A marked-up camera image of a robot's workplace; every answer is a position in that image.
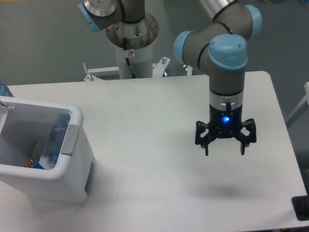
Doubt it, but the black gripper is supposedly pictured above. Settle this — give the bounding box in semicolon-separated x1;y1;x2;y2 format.
195;105;256;156

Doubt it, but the clear plastic water bottle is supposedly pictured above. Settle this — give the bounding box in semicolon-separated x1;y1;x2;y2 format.
39;114;70;170

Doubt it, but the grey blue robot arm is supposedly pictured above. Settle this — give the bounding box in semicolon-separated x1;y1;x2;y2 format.
78;0;263;153

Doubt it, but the white trash can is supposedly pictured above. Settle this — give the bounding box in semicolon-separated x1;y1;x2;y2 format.
0;96;96;203

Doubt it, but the white furniture leg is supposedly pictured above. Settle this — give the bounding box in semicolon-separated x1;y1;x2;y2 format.
285;82;309;128

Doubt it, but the black table clamp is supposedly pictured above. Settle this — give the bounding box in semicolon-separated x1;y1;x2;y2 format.
292;195;309;221

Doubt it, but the blue orange snack wrapper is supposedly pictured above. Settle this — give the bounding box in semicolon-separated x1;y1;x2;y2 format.
24;159;45;170

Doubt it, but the blue patterned object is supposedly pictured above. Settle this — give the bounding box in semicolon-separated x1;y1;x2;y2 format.
0;82;14;97

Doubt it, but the white base bracket frame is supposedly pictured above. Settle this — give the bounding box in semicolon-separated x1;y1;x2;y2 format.
83;56;194;82

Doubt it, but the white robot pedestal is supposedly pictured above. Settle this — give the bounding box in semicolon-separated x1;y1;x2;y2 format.
106;13;159;67

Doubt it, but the black pedestal cable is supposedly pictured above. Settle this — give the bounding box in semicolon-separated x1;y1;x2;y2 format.
122;37;136;79

